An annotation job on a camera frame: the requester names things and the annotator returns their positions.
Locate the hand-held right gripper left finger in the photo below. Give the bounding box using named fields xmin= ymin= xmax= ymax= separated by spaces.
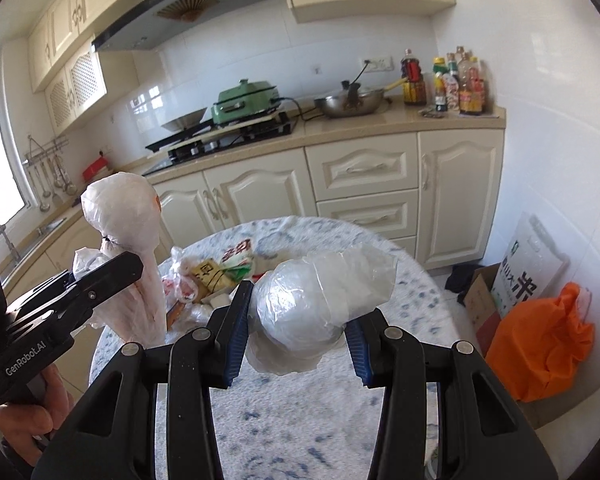
xmin=30 ymin=280 xmax=255 ymax=480

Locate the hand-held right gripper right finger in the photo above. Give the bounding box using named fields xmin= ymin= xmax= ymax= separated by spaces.
xmin=344 ymin=309 xmax=561 ymax=480

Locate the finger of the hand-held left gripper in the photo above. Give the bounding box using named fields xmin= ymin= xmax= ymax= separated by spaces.
xmin=65 ymin=251 xmax=145 ymax=336

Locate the white plastic cup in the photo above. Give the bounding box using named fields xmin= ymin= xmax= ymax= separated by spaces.
xmin=200 ymin=290 xmax=232 ymax=311

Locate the tall knotted white plastic bag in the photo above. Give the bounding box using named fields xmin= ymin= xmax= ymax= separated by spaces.
xmin=72 ymin=172 xmax=168 ymax=346

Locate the round white plastic bag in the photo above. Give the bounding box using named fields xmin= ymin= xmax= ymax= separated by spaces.
xmin=245 ymin=246 xmax=397 ymax=375

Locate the person's left hand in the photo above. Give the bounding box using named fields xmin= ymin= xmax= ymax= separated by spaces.
xmin=0 ymin=362 xmax=73 ymax=456

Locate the red print plastic bag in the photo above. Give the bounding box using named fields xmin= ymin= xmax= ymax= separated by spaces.
xmin=162 ymin=247 xmax=201 ymax=306

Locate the yellow snack packet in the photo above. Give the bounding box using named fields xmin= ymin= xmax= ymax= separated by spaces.
xmin=190 ymin=259 xmax=231 ymax=296

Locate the green white snack packet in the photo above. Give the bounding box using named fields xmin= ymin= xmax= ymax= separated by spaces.
xmin=220 ymin=240 xmax=258 ymax=286

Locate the chrome sink faucet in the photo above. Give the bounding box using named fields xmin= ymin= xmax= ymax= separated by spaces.
xmin=0 ymin=220 xmax=22 ymax=273

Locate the red container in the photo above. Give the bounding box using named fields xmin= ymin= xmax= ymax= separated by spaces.
xmin=82 ymin=156 xmax=108 ymax=181

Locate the hanging utensil rack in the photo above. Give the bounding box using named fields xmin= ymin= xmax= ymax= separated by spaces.
xmin=22 ymin=135 xmax=78 ymax=213

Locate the low cream cabinet drawer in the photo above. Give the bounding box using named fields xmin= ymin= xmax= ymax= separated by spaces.
xmin=380 ymin=235 xmax=418 ymax=261

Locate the dark cloth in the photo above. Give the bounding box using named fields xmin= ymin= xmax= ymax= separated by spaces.
xmin=445 ymin=262 xmax=483 ymax=306

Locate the brown cardboard box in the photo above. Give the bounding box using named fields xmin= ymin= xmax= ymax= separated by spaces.
xmin=462 ymin=262 xmax=503 ymax=356

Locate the middle cream cabinet drawer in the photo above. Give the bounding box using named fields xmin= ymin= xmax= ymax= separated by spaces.
xmin=317 ymin=191 xmax=419 ymax=238

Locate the cream kitchen base cabinet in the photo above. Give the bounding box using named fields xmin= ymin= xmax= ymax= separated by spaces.
xmin=0 ymin=132 xmax=506 ymax=271

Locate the shallow steel wok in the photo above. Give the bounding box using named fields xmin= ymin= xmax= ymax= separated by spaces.
xmin=160 ymin=108 xmax=213 ymax=132

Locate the black gas stove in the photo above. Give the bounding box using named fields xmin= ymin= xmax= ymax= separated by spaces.
xmin=145 ymin=112 xmax=301 ymax=163

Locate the orange plastic bag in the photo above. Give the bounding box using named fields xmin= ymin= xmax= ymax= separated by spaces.
xmin=485 ymin=282 xmax=595 ymax=403

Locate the large cream cabinet drawer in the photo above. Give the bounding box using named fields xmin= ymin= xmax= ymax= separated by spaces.
xmin=307 ymin=146 xmax=420 ymax=201

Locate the white rice bag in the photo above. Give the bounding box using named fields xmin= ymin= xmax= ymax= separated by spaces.
xmin=491 ymin=211 xmax=571 ymax=318

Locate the green electric cooking pot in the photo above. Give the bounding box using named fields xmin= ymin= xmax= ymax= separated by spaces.
xmin=211 ymin=78 xmax=284 ymax=127

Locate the grey range hood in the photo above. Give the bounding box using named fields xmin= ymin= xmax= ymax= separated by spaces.
xmin=91 ymin=0 xmax=283 ymax=52

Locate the group of condiment bottles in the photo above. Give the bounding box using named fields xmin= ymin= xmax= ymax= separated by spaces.
xmin=401 ymin=46 xmax=485 ymax=117

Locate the small lattice door wall cabinet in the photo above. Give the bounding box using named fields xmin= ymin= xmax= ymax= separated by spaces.
xmin=44 ymin=45 xmax=108 ymax=133

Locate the steel wok with yellow handle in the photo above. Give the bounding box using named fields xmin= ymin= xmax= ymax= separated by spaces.
xmin=314 ymin=80 xmax=411 ymax=120

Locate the cream wall cabinet row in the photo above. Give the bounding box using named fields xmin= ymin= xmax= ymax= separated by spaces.
xmin=27 ymin=0 xmax=146 ymax=93

